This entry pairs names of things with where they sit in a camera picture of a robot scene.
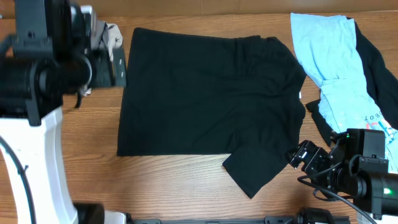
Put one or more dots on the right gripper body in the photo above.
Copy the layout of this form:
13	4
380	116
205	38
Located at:
318	159

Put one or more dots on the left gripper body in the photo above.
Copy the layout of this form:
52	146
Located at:
102	75

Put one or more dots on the black t-shirt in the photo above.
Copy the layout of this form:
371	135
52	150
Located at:
190	94

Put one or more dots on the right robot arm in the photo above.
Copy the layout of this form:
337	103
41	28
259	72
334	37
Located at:
355	171

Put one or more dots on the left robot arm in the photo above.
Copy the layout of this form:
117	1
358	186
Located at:
53	53

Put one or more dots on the folded beige garment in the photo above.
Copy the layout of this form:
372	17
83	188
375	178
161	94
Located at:
106	36

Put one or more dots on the light blue t-shirt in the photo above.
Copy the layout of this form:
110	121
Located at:
326	49

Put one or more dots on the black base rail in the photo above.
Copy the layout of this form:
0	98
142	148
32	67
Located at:
304	216

